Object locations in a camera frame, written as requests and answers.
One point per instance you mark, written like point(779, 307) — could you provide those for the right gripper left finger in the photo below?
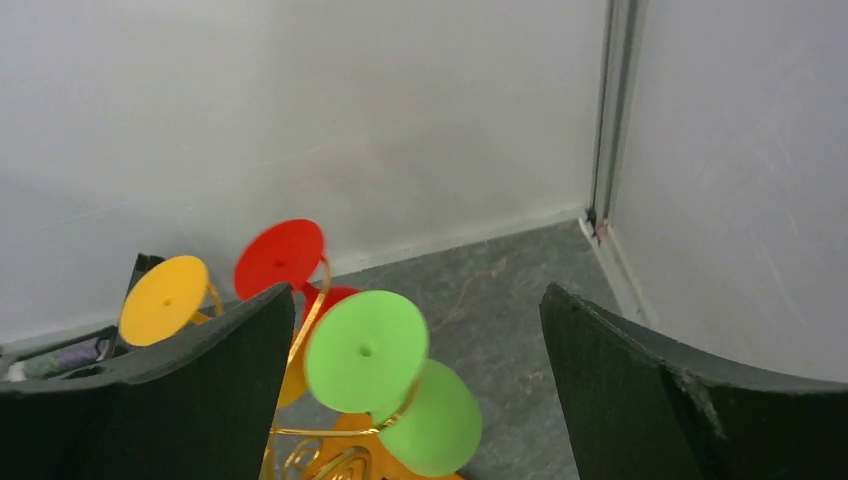
point(198, 405)

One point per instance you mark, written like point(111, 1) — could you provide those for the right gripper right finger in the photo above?
point(641, 405)

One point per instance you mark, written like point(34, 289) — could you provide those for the yellow wine glass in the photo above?
point(169, 298)

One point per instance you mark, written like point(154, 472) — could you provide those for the red wine glass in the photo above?
point(287, 252)

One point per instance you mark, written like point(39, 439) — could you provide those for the green wine glass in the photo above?
point(369, 354)

